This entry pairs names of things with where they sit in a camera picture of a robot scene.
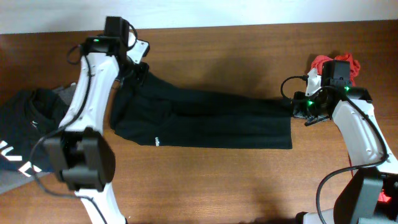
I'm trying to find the black polo shirt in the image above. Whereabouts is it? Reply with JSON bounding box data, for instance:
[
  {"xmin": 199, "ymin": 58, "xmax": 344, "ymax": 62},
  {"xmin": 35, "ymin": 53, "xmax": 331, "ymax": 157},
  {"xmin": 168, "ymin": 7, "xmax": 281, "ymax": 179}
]
[{"xmin": 109, "ymin": 71, "xmax": 292, "ymax": 149}]

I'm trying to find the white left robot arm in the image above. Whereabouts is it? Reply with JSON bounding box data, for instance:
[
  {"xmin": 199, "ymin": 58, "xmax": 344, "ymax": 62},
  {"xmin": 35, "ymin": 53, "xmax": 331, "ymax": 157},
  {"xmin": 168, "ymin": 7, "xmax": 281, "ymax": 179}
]
[{"xmin": 42, "ymin": 35, "xmax": 150, "ymax": 223}]

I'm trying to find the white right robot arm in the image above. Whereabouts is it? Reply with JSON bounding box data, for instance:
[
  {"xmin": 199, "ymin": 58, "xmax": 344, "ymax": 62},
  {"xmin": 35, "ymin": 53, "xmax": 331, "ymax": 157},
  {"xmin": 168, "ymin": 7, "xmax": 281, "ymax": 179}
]
[{"xmin": 293, "ymin": 86, "xmax": 397, "ymax": 224}]

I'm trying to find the red crumpled garment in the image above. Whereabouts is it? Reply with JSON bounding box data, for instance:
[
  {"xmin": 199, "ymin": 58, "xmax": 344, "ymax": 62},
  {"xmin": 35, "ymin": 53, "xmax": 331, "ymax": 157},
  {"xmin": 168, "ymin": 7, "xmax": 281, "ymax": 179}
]
[{"xmin": 310, "ymin": 52, "xmax": 392, "ymax": 203}]

